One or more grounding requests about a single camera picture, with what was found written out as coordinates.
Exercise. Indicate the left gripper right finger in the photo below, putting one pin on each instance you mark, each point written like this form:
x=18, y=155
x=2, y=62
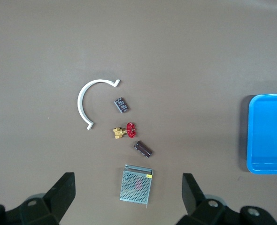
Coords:
x=194, y=201

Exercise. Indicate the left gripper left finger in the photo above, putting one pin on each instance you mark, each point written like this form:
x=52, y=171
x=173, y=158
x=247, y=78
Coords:
x=58, y=199

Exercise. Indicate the black terminal block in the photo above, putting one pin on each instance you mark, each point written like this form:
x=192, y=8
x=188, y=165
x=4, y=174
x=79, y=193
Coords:
x=122, y=105

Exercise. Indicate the blue plastic tray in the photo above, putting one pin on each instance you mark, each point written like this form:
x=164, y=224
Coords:
x=270, y=131

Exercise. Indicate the metal mesh power supply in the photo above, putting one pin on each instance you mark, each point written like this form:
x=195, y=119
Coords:
x=136, y=187

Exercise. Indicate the brass valve red handwheel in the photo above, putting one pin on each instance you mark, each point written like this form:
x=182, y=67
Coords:
x=126, y=131

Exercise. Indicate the white curved plastic bracket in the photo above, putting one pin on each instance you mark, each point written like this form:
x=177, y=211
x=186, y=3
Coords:
x=79, y=103

